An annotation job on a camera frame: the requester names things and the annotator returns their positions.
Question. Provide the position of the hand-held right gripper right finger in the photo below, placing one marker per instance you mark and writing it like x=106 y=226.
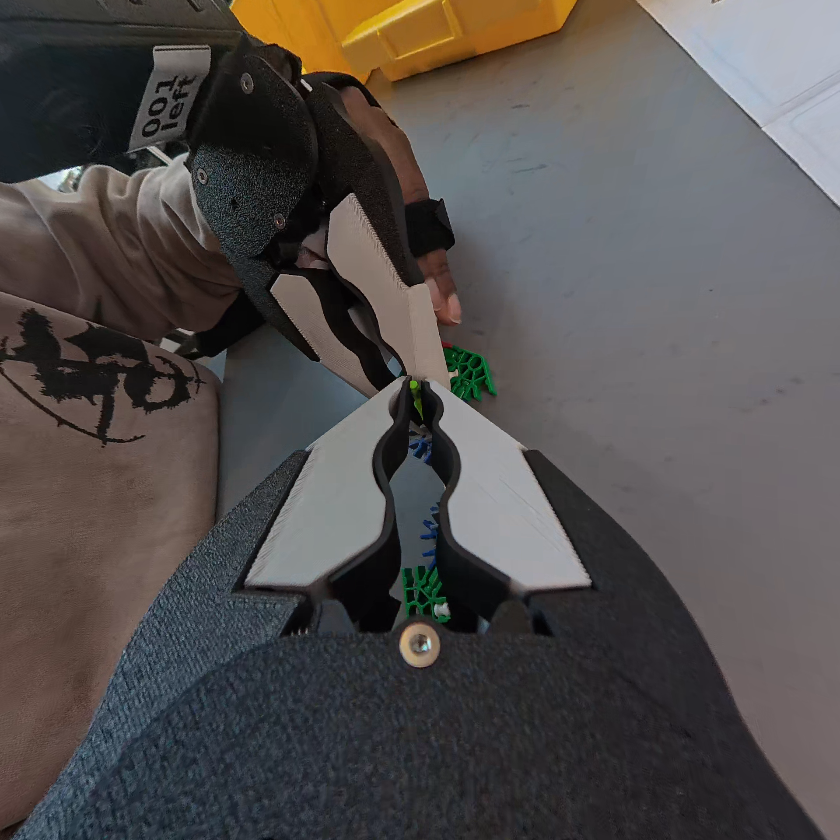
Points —
x=525 y=525

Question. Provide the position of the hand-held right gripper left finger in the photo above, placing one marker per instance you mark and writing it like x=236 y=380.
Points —
x=315 y=525

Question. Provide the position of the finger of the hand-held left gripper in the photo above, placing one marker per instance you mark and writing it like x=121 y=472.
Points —
x=387 y=289
x=322 y=322

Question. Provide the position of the colourful toy rod model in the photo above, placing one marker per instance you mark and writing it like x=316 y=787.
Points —
x=466 y=374

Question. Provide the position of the yellow plastic bin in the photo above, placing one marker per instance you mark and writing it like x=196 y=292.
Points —
x=433 y=33

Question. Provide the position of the person's left forearm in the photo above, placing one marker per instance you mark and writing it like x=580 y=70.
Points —
x=118 y=250

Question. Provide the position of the person's left hand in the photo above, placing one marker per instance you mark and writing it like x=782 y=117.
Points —
x=410 y=164

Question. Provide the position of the person's beige clothing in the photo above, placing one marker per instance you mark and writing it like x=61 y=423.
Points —
x=92 y=551

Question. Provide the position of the white folded instruction booklet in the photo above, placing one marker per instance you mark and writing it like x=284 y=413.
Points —
x=775 y=66

